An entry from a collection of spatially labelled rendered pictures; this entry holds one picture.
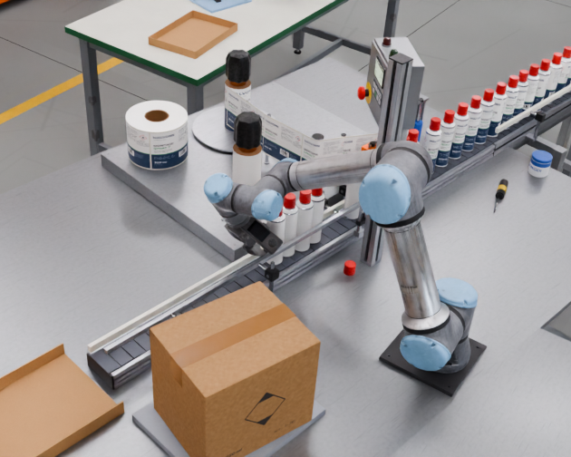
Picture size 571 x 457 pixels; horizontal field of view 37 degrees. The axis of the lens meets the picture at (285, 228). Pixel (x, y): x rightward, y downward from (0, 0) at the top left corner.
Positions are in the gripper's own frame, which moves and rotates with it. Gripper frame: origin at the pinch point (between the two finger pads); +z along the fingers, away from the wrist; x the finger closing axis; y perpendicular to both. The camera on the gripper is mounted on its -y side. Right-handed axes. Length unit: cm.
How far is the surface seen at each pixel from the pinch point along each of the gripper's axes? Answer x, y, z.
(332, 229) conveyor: -21.0, -0.5, 18.4
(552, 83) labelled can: -129, -1, 70
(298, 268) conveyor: -3.7, -5.0, 10.9
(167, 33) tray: -64, 149, 53
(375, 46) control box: -57, -2, -29
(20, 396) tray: 70, 8, -28
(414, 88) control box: -54, -17, -24
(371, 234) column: -24.8, -14.6, 13.1
